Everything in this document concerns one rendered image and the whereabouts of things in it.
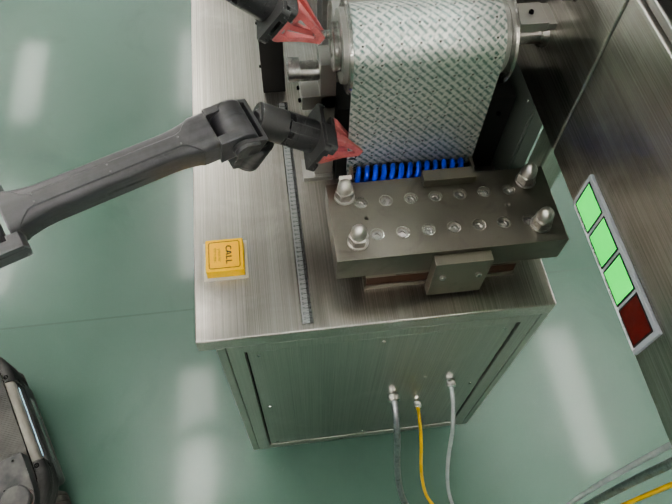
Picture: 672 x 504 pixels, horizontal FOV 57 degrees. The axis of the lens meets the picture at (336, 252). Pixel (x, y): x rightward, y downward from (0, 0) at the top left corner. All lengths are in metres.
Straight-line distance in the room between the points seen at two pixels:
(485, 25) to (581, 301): 1.48
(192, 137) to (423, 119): 0.39
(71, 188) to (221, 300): 0.36
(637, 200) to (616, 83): 0.16
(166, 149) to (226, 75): 0.58
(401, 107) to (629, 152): 0.36
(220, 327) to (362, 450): 0.95
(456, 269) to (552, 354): 1.16
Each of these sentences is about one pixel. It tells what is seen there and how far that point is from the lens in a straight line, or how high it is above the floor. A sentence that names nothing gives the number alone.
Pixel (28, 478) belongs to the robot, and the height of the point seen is 0.28.
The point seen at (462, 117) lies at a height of 1.14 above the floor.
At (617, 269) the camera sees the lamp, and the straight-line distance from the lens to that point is 0.91.
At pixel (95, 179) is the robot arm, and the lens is 0.92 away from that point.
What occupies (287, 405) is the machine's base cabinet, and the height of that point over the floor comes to 0.47.
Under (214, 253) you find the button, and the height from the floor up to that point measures 0.92.
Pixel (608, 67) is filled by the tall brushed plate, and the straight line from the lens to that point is 0.92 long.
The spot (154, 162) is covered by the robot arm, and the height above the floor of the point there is 1.21.
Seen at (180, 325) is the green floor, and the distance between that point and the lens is 2.14.
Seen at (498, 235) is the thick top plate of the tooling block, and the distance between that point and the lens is 1.08.
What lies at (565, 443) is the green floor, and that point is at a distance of 2.10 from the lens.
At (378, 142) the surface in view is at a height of 1.09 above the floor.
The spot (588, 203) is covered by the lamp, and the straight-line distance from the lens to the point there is 0.96.
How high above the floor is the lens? 1.90
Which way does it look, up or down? 59 degrees down
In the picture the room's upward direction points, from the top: 3 degrees clockwise
